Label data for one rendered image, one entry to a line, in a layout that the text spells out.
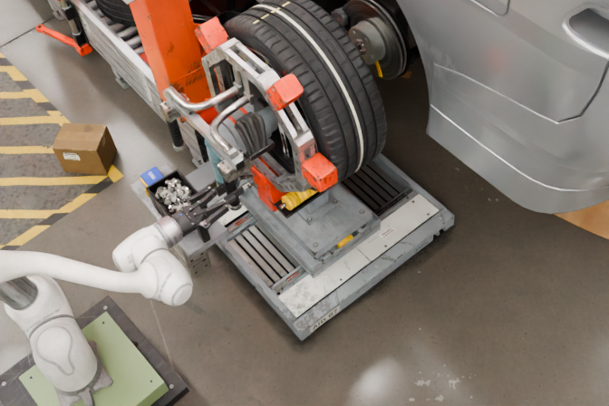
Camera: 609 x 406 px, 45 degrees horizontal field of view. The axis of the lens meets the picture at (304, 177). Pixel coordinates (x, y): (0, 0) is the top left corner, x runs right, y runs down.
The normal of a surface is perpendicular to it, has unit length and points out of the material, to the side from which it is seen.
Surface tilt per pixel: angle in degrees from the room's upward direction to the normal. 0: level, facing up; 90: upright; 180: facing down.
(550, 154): 92
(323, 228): 0
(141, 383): 4
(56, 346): 9
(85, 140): 0
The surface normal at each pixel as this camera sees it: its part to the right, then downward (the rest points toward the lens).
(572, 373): -0.08, -0.62
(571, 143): -0.47, 0.72
